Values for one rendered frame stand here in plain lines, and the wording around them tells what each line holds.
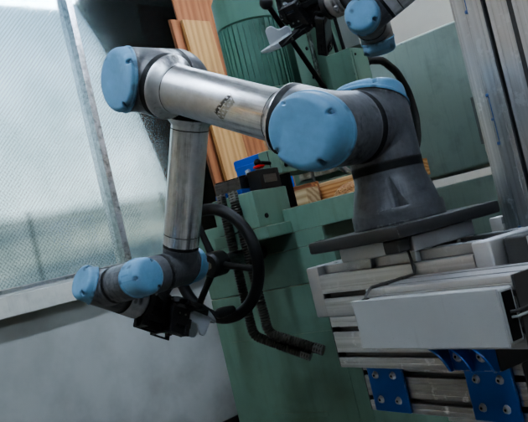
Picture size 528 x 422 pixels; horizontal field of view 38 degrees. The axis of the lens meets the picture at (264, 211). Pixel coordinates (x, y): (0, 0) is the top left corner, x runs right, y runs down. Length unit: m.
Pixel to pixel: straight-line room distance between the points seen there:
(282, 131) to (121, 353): 2.18
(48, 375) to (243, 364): 1.11
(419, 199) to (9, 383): 2.02
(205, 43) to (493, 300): 2.94
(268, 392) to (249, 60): 0.87
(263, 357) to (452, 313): 1.13
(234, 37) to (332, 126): 1.03
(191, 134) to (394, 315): 0.64
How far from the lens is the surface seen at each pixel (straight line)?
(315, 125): 1.10
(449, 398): 1.27
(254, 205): 1.84
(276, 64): 2.08
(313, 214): 1.85
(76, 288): 1.59
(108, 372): 3.16
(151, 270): 1.50
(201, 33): 3.73
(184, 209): 1.54
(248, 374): 2.09
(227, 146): 3.57
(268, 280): 1.97
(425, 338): 1.01
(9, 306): 2.89
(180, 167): 1.53
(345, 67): 2.18
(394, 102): 1.23
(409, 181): 1.22
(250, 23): 2.09
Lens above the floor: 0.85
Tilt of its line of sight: 2 degrees up
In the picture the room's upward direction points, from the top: 13 degrees counter-clockwise
